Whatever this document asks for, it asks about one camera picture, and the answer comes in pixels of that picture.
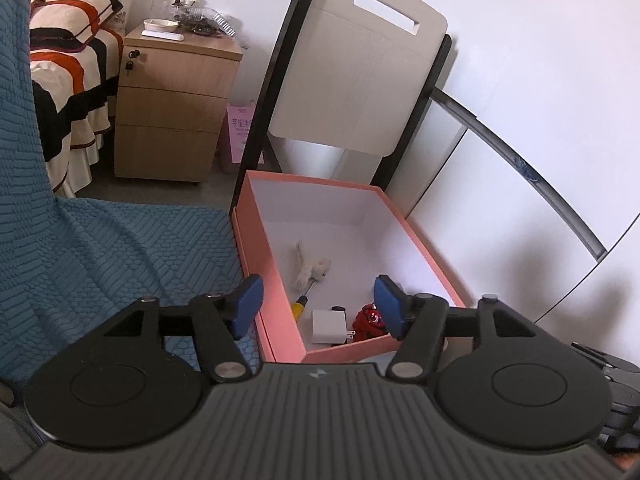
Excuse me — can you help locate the pile of small dark items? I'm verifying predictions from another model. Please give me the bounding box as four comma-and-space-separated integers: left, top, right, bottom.
172, 0, 221, 36

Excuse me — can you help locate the curved grey metal bar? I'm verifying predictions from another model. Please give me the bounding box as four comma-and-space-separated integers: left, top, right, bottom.
431, 86, 608, 261

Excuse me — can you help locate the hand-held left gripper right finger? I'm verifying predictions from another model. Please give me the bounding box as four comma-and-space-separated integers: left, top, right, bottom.
373, 274, 541, 382

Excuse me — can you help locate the yellow handle screwdriver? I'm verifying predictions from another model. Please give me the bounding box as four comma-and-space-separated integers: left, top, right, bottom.
291, 282, 318, 318

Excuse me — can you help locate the white glossy panel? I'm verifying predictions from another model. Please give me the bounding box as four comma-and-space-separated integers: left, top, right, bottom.
387, 87, 640, 361

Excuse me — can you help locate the white charger adapter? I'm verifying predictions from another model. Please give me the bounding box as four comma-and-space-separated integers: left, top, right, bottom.
311, 309, 356, 346

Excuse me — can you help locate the striped bed with pillow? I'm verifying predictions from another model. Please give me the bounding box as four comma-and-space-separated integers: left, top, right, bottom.
30, 0, 125, 198

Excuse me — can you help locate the wooden nightstand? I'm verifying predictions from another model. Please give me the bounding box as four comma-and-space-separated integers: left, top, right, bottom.
114, 25, 244, 186

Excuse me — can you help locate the red and black figurine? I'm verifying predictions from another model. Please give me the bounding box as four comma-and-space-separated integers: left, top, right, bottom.
352, 302, 388, 341

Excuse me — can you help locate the pink cardboard box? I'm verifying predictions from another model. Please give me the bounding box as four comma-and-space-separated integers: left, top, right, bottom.
231, 170, 478, 365

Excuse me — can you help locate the pink paper bag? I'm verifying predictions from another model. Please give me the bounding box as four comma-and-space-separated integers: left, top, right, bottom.
220, 102, 258, 176

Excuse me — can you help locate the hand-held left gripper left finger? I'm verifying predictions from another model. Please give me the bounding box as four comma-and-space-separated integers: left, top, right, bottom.
97, 274, 265, 385

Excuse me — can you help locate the white plush toy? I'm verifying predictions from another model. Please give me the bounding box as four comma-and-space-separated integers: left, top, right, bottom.
291, 240, 333, 291

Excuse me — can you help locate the blue textured blanket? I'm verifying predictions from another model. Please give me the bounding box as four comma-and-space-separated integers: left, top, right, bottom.
0, 0, 261, 401

